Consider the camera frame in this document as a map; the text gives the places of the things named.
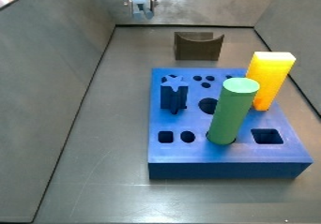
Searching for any light blue square-circle object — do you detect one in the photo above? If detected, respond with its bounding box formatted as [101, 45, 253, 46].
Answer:
[132, 0, 154, 20]

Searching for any black curved fixture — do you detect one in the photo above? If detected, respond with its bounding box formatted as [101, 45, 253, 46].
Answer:
[174, 32, 225, 61]

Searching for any yellow square peg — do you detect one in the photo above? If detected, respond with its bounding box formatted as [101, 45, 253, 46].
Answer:
[247, 52, 296, 111]

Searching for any dark blue star peg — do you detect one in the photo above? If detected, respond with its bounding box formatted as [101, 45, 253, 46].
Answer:
[161, 75, 189, 114]

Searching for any green cylinder peg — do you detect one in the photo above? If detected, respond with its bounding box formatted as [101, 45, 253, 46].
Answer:
[208, 78, 260, 145]

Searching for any blue foam peg block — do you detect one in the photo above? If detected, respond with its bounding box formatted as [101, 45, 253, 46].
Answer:
[149, 67, 312, 179]

